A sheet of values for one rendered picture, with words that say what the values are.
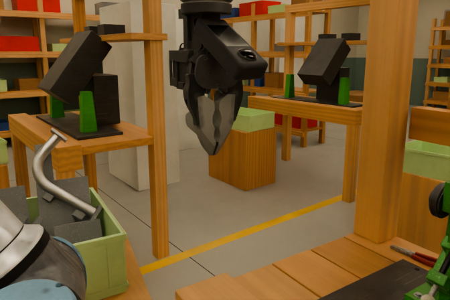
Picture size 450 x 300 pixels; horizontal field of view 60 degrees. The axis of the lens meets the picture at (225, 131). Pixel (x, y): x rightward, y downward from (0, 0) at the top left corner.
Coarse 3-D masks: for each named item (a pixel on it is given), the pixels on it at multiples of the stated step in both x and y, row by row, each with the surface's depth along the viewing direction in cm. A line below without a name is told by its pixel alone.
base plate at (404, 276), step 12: (396, 264) 99; (408, 264) 99; (372, 276) 94; (384, 276) 94; (396, 276) 94; (408, 276) 94; (420, 276) 94; (348, 288) 89; (360, 288) 89; (372, 288) 89; (384, 288) 89; (396, 288) 89; (408, 288) 89
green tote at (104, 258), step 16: (32, 208) 128; (112, 224) 110; (96, 240) 99; (112, 240) 101; (96, 256) 100; (112, 256) 102; (96, 272) 101; (112, 272) 103; (96, 288) 101; (112, 288) 103
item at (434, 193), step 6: (438, 186) 81; (432, 192) 81; (438, 192) 80; (432, 198) 81; (438, 198) 80; (432, 204) 81; (438, 204) 80; (432, 210) 81; (438, 210) 80; (438, 216) 81; (444, 216) 82
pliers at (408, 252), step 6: (390, 246) 110; (396, 246) 110; (402, 252) 107; (408, 252) 106; (414, 252) 106; (414, 258) 105; (420, 258) 103; (426, 258) 104; (432, 258) 103; (426, 264) 102; (432, 264) 101
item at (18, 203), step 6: (18, 186) 115; (24, 186) 116; (0, 192) 112; (6, 192) 113; (12, 192) 114; (18, 192) 115; (24, 192) 116; (0, 198) 112; (6, 198) 113; (12, 198) 114; (18, 198) 114; (24, 198) 115; (6, 204) 112; (12, 204) 113; (18, 204) 114; (24, 204) 115; (12, 210) 113; (18, 210) 114; (24, 210) 115
